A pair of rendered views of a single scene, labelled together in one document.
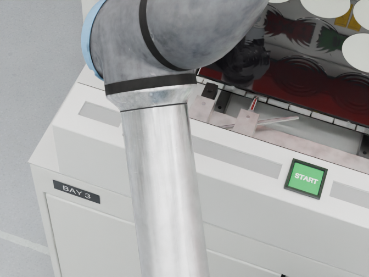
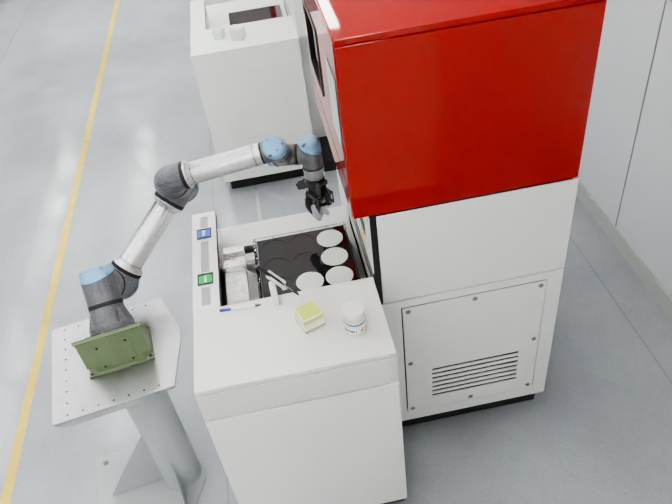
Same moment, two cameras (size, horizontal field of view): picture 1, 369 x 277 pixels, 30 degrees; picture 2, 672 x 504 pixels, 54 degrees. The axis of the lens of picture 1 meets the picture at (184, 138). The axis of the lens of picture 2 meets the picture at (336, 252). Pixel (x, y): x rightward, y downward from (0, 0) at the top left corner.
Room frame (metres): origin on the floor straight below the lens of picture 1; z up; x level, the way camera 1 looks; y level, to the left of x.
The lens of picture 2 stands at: (0.45, -2.00, 2.54)
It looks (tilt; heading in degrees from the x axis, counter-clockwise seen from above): 41 degrees down; 71
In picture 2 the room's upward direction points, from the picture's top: 8 degrees counter-clockwise
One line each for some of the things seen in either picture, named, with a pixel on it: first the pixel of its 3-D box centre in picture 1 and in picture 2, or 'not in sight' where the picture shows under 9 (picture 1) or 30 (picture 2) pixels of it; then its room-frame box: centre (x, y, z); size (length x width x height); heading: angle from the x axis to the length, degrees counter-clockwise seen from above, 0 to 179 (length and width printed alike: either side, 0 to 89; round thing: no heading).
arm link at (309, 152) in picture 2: not in sight; (310, 153); (1.06, -0.11, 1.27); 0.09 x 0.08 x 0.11; 153
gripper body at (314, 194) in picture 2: not in sight; (318, 190); (1.07, -0.12, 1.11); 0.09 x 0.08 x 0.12; 105
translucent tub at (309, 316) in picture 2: not in sight; (309, 317); (0.82, -0.58, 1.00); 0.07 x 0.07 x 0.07; 5
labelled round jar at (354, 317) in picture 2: not in sight; (354, 318); (0.94, -0.67, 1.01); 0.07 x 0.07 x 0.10
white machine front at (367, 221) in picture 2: not in sight; (352, 194); (1.21, -0.09, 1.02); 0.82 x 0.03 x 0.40; 75
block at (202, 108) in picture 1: (198, 118); (233, 252); (0.72, -0.02, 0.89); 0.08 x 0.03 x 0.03; 165
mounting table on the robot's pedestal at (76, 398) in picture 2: not in sight; (123, 365); (0.20, -0.23, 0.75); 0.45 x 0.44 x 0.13; 174
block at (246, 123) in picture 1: (242, 133); (234, 265); (0.70, -0.10, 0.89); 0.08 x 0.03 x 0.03; 165
